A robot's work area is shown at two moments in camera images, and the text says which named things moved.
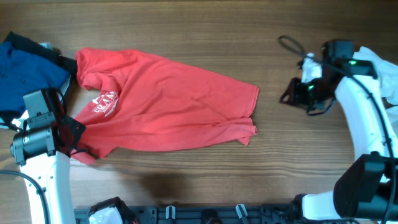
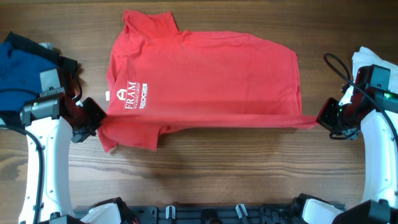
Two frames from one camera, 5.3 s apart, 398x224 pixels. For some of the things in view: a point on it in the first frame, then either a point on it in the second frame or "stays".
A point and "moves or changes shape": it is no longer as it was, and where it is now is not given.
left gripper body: [66, 134] to [88, 116]
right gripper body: [302, 94] to [328, 112]
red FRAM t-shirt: [147, 103] moves or changes shape
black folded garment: [43, 51] stays
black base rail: [281, 214] stays
